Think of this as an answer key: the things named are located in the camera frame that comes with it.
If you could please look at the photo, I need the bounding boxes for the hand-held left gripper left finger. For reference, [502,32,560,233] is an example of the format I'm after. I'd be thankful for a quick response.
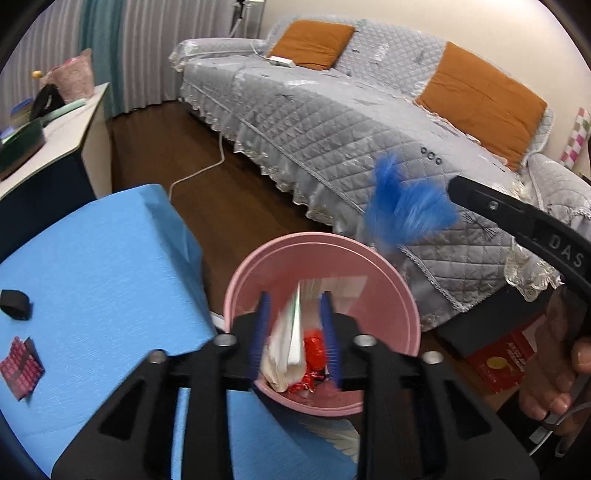
[51,291,273,480]

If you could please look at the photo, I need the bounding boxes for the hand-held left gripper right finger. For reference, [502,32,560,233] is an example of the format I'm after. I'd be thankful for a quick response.
[320,291,541,480]

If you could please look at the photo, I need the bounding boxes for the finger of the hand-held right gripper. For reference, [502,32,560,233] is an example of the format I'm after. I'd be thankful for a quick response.
[448,174,536,241]

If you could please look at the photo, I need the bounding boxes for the red plastic bag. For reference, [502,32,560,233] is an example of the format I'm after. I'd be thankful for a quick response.
[288,330,331,395]

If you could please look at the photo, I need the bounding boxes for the white paper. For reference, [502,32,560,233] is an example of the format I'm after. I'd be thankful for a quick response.
[259,282,308,393]

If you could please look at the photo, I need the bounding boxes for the pink plastic bin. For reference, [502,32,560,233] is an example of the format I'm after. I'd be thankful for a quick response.
[223,232,422,418]

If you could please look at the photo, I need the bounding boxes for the blue plastic bag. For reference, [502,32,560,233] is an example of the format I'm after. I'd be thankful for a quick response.
[362,150,460,254]

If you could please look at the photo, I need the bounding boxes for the person's right hand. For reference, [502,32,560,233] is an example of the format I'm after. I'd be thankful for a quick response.
[519,288,591,437]

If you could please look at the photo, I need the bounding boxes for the orange cushion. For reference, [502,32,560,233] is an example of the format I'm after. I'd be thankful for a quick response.
[267,20,356,71]
[414,41,548,172]

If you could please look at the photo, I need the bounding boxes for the checkered cloth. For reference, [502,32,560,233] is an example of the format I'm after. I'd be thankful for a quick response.
[561,107,591,174]

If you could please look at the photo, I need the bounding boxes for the grey quilted sofa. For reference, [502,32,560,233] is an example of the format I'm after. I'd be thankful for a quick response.
[168,17,591,356]

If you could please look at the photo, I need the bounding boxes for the red blister pack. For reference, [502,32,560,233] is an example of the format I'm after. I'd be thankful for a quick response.
[0,336,46,401]

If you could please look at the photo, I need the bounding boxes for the black case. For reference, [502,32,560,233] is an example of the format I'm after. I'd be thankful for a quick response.
[0,290,32,320]

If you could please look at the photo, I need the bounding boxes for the white top coffee table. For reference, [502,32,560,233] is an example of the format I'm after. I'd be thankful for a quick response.
[0,82,114,259]

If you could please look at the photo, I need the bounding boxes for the grey curtain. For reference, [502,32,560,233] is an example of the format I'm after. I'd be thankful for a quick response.
[111,0,241,114]

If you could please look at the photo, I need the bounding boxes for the dark green round tin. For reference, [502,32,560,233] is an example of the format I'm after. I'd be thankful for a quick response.
[0,119,47,181]

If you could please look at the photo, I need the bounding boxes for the white floor lamp stand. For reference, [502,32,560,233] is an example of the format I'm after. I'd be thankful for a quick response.
[231,0,266,38]

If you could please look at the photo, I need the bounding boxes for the black hat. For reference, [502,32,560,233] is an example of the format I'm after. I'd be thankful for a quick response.
[30,85,65,123]

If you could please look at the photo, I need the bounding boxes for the pink fabric basket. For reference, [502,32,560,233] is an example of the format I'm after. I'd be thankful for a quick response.
[39,48,94,104]

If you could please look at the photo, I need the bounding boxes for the stack of plastic bowls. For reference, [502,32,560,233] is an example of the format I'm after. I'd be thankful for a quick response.
[9,98,35,125]

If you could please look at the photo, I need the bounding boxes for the teal curtain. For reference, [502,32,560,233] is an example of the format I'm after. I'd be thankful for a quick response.
[78,0,127,118]

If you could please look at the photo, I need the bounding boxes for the white power cable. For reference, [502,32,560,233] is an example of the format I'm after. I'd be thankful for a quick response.
[168,117,227,197]

